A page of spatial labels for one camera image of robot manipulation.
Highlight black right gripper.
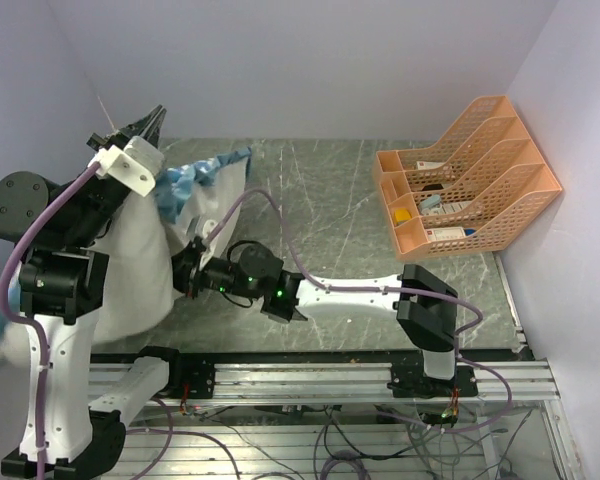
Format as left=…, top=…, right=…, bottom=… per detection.
left=148, top=240, right=263, bottom=300

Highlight blue houndstooth bear pillowcase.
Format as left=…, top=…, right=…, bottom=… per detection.
left=0, top=145, right=254, bottom=381

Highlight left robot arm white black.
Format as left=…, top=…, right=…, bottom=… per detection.
left=0, top=106, right=184, bottom=479

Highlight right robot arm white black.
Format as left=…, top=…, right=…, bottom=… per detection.
left=171, top=238, right=458, bottom=396

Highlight yellow object in organizer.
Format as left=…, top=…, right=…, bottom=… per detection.
left=393, top=208, right=412, bottom=226

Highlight light blue stapler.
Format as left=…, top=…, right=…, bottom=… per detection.
left=419, top=194, right=441, bottom=212

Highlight white red box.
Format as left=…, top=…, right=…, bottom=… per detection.
left=425, top=227, right=466, bottom=242

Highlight white box in back slot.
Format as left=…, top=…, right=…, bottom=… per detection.
left=415, top=161, right=444, bottom=171

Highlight orange plastic file organizer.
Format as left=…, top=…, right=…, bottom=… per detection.
left=373, top=95, right=562, bottom=262

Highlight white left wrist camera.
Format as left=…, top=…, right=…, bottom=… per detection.
left=90, top=135, right=166, bottom=197

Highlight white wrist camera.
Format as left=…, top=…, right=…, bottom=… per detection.
left=199, top=219, right=218, bottom=240
left=90, top=135, right=166, bottom=197

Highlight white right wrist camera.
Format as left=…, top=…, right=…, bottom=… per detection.
left=199, top=219, right=218, bottom=240

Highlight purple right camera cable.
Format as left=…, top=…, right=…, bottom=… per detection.
left=204, top=187, right=512, bottom=431

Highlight purple camera cable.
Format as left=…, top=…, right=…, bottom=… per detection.
left=0, top=158, right=106, bottom=480
left=204, top=187, right=512, bottom=431

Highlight aluminium rail frame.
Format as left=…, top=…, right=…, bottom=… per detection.
left=89, top=361, right=561, bottom=406

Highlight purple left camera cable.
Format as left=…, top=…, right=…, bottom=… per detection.
left=0, top=158, right=106, bottom=480

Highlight loose cables under frame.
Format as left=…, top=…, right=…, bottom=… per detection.
left=144, top=402, right=521, bottom=480

